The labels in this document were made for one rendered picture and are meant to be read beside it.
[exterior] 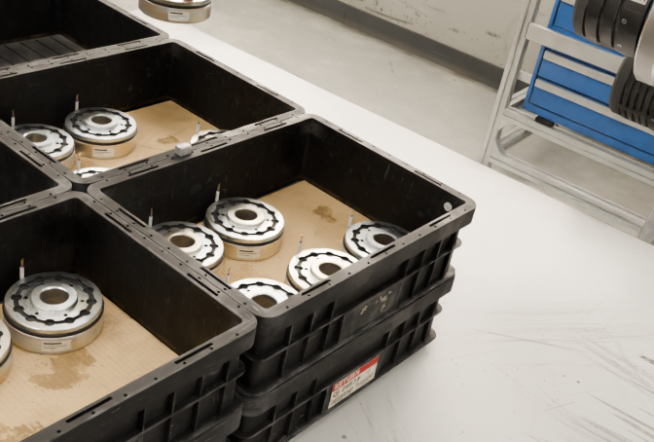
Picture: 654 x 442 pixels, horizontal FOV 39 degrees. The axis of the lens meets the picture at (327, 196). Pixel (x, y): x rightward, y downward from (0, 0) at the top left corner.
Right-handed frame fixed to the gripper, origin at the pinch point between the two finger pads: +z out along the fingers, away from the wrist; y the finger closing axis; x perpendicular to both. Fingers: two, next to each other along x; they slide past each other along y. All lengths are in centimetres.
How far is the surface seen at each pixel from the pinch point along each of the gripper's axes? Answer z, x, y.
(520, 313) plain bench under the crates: 36, 24, 55
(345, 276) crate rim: 12, -19, 51
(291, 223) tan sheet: 22.6, -4.0, 30.9
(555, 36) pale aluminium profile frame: 47, 176, -18
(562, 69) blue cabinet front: 58, 180, -14
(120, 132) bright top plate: 19.8, -11.2, 2.9
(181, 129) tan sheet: 22.8, 1.0, 2.7
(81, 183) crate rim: 12.4, -31.2, 20.9
